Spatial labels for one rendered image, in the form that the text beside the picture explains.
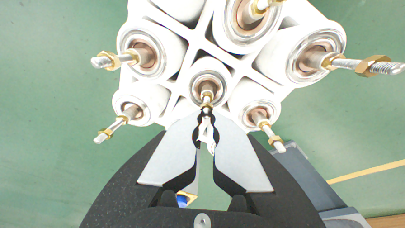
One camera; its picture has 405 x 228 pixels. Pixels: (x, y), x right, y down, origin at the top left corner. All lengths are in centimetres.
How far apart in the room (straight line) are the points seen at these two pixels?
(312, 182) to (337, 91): 38
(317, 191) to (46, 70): 118
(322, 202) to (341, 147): 41
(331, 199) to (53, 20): 112
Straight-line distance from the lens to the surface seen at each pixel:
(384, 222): 208
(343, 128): 86
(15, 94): 103
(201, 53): 38
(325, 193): 66
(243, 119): 25
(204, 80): 20
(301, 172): 70
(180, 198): 37
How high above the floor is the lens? 45
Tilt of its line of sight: 58 degrees down
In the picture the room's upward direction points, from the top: 174 degrees counter-clockwise
